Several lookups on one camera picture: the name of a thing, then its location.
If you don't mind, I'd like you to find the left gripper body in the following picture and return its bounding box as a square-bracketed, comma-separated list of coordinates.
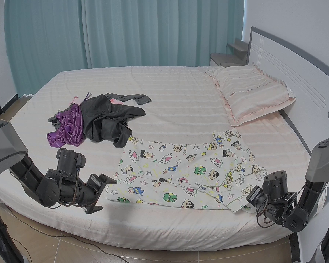
[72, 174, 106, 210]

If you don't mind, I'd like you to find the pile of clothes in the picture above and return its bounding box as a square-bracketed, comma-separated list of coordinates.
[47, 92, 152, 149]

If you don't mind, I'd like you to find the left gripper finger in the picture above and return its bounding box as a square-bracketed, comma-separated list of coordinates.
[82, 205, 104, 215]
[100, 175, 118, 186]

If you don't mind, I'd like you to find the pink striped pillow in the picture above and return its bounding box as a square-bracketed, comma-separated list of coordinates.
[205, 62, 297, 127]

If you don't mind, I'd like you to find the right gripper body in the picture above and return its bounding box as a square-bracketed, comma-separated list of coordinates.
[246, 186, 267, 211]

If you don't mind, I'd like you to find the white printed pyjama top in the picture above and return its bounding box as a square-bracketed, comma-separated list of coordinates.
[104, 129, 267, 214]

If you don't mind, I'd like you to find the blue-green curtain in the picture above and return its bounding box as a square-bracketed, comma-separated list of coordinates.
[81, 0, 246, 69]
[5, 0, 92, 97]

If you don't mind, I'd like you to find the black cable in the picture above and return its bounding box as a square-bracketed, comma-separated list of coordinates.
[256, 210, 276, 228]
[5, 204, 122, 257]

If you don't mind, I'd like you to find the grey white bedside table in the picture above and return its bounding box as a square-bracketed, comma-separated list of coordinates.
[210, 38, 249, 68]

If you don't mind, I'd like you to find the bed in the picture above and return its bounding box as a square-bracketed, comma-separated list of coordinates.
[0, 26, 329, 253]

